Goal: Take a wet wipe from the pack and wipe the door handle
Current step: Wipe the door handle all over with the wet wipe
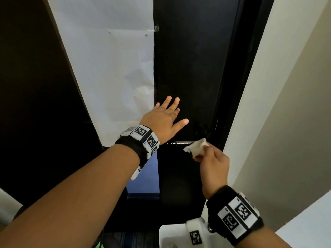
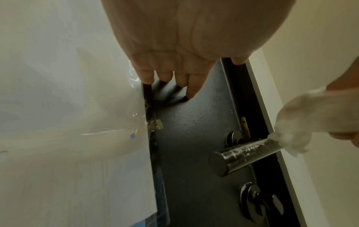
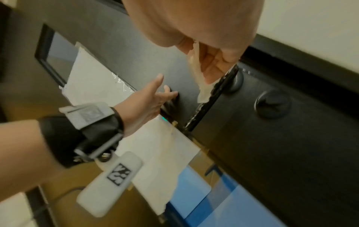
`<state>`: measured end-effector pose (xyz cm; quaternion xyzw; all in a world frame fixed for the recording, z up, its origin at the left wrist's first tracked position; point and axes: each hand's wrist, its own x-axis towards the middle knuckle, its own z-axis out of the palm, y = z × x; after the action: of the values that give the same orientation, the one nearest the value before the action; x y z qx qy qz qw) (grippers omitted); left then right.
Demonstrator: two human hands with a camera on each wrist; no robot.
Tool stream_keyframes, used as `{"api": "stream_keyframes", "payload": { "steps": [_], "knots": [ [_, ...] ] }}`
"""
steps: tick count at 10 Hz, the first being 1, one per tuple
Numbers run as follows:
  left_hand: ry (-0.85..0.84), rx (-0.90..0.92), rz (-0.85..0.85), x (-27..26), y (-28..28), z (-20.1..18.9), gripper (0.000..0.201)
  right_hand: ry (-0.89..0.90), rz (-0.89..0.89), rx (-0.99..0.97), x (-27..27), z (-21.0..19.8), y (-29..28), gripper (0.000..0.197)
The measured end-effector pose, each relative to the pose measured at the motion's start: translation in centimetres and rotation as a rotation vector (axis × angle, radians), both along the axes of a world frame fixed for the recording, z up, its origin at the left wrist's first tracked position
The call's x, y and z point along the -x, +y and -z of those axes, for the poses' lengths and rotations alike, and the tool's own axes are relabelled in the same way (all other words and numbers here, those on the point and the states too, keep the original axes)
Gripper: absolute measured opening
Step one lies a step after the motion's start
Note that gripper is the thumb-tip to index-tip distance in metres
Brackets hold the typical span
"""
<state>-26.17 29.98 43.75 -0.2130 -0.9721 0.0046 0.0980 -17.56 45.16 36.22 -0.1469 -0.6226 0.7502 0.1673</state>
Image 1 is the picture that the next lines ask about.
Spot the person's right hand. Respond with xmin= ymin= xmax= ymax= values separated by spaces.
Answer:
xmin=194 ymin=142 xmax=230 ymax=200

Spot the person's left hand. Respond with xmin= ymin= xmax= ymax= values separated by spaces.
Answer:
xmin=139 ymin=96 xmax=189 ymax=145

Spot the metal door handle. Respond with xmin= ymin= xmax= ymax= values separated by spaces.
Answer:
xmin=167 ymin=126 xmax=210 ymax=147

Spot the white wet wipe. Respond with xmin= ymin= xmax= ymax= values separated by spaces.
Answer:
xmin=183 ymin=138 xmax=209 ymax=160

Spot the white plastic waste bin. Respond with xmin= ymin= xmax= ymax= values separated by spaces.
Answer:
xmin=159 ymin=224 xmax=233 ymax=248

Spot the person's left forearm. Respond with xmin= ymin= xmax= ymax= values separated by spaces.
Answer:
xmin=0 ymin=144 xmax=141 ymax=248

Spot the black door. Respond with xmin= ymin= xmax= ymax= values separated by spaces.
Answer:
xmin=0 ymin=0 xmax=276 ymax=233

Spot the black left wristband with markers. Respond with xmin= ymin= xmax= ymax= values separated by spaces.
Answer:
xmin=115 ymin=124 xmax=160 ymax=168

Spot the black wristband with markers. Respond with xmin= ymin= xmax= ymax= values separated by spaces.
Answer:
xmin=115 ymin=124 xmax=160 ymax=168
xmin=206 ymin=185 xmax=264 ymax=246

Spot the black right wristband with markers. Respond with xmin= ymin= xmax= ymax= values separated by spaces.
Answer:
xmin=206 ymin=185 xmax=264 ymax=246

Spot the white paper sheet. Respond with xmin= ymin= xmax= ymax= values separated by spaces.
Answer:
xmin=46 ymin=0 xmax=156 ymax=147

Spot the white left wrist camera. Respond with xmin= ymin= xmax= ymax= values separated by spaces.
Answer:
xmin=130 ymin=158 xmax=150 ymax=180

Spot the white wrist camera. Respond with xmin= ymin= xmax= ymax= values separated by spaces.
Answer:
xmin=130 ymin=158 xmax=150 ymax=180
xmin=185 ymin=217 xmax=211 ymax=246

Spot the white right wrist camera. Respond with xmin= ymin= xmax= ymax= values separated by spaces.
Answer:
xmin=185 ymin=217 xmax=211 ymax=246

